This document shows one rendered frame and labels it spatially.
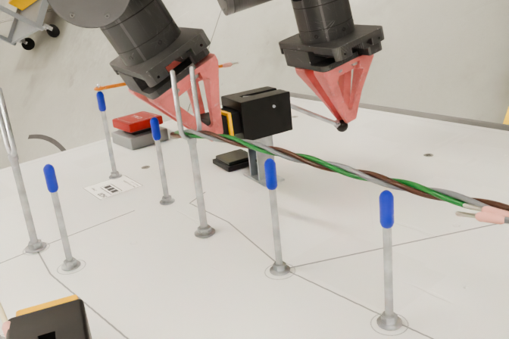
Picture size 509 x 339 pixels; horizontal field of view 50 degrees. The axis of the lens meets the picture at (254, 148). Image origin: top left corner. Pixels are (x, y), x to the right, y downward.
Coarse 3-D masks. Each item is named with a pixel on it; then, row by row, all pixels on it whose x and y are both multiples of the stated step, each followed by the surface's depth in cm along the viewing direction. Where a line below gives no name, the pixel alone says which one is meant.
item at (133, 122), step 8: (144, 112) 76; (112, 120) 74; (120, 120) 73; (128, 120) 72; (136, 120) 72; (144, 120) 72; (160, 120) 73; (120, 128) 72; (128, 128) 71; (136, 128) 71; (144, 128) 72
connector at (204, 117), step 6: (222, 108) 55; (228, 108) 54; (204, 114) 53; (234, 114) 52; (204, 120) 52; (210, 120) 51; (222, 120) 52; (234, 120) 52; (234, 126) 53; (240, 126) 53; (228, 132) 52; (234, 132) 53
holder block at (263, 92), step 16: (224, 96) 55; (240, 96) 54; (256, 96) 53; (272, 96) 53; (288, 96) 54; (240, 112) 52; (256, 112) 53; (272, 112) 54; (288, 112) 55; (256, 128) 53; (272, 128) 54; (288, 128) 55
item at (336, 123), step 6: (246, 96) 54; (294, 108) 57; (300, 108) 58; (306, 114) 58; (312, 114) 59; (318, 114) 59; (324, 120) 60; (330, 120) 60; (336, 120) 61; (336, 126) 61
